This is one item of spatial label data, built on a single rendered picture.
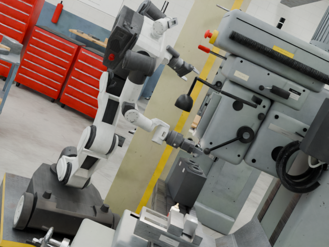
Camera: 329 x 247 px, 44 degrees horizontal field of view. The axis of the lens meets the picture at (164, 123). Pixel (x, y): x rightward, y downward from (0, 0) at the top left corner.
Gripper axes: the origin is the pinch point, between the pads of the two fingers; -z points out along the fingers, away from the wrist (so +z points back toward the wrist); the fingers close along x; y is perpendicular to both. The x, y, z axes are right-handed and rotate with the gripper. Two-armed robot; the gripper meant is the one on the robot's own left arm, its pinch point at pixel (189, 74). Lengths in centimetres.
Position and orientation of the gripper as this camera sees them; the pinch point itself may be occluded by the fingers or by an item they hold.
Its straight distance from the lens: 269.7
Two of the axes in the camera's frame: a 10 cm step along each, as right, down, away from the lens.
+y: 1.1, -8.1, 5.8
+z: -6.9, -4.8, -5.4
